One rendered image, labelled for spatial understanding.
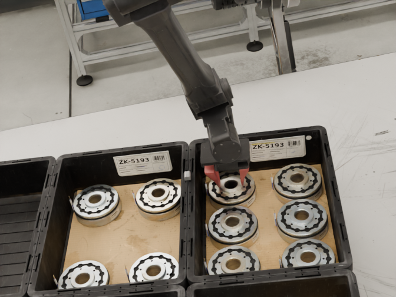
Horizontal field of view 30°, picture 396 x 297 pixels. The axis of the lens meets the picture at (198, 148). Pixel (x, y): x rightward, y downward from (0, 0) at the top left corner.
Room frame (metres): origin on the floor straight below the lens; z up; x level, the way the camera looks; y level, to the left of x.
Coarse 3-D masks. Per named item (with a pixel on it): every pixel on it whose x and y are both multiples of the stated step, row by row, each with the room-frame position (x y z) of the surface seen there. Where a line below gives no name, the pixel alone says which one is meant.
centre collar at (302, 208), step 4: (296, 208) 1.05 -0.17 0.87; (300, 208) 1.05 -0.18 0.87; (304, 208) 1.04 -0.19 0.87; (308, 208) 1.04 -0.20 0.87; (292, 212) 1.04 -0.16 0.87; (296, 212) 1.04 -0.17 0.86; (308, 212) 1.03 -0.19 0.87; (312, 212) 1.03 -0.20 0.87; (292, 216) 1.03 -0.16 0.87; (312, 216) 1.02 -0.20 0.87; (292, 220) 1.02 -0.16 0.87; (296, 220) 1.02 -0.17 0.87; (300, 220) 1.01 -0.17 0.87; (304, 220) 1.01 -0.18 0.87; (308, 220) 1.01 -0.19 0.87; (296, 224) 1.01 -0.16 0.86; (300, 224) 1.01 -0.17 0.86; (304, 224) 1.00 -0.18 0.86
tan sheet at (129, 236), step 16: (128, 192) 1.24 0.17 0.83; (128, 208) 1.18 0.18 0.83; (80, 224) 1.17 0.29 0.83; (112, 224) 1.15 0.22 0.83; (128, 224) 1.14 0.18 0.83; (144, 224) 1.13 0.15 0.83; (160, 224) 1.12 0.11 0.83; (176, 224) 1.11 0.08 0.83; (80, 240) 1.12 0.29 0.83; (96, 240) 1.11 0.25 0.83; (112, 240) 1.10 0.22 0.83; (128, 240) 1.09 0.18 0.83; (144, 240) 1.08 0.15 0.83; (160, 240) 1.07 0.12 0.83; (176, 240) 1.06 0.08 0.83; (80, 256) 1.07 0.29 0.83; (96, 256) 1.06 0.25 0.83; (112, 256) 1.05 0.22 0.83; (128, 256) 1.04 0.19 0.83; (176, 256) 1.02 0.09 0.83; (112, 272) 1.01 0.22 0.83; (128, 272) 1.00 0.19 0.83
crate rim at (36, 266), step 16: (160, 144) 1.26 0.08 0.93; (176, 144) 1.25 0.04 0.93; (48, 208) 1.13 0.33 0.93; (48, 224) 1.08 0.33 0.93; (32, 272) 0.96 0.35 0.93; (32, 288) 0.92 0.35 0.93; (80, 288) 0.90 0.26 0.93; (96, 288) 0.89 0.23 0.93; (112, 288) 0.88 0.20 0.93; (128, 288) 0.88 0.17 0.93
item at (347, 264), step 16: (288, 128) 1.23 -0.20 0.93; (304, 128) 1.22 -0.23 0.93; (320, 128) 1.21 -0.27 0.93; (192, 144) 1.24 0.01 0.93; (192, 160) 1.20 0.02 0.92; (192, 176) 1.14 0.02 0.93; (192, 192) 1.09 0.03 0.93; (336, 192) 1.01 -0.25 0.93; (192, 208) 1.06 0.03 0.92; (336, 208) 0.97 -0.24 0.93; (192, 224) 1.00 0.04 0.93; (192, 240) 0.97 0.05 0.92; (192, 256) 0.92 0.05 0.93; (192, 272) 0.88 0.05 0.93; (240, 272) 0.86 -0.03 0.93; (256, 272) 0.85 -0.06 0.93; (272, 272) 0.85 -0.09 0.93; (288, 272) 0.84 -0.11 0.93; (304, 272) 0.83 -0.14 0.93
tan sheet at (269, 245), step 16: (256, 176) 1.20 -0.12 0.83; (272, 176) 1.19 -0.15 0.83; (256, 192) 1.15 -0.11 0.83; (272, 192) 1.15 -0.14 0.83; (208, 208) 1.14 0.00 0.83; (256, 208) 1.11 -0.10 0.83; (272, 208) 1.10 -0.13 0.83; (208, 224) 1.09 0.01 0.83; (272, 224) 1.05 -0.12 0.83; (208, 240) 1.04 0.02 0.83; (256, 240) 1.02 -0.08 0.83; (272, 240) 1.01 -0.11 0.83; (320, 240) 0.98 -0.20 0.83; (208, 256) 1.00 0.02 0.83; (272, 256) 0.97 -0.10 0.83; (336, 256) 0.94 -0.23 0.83
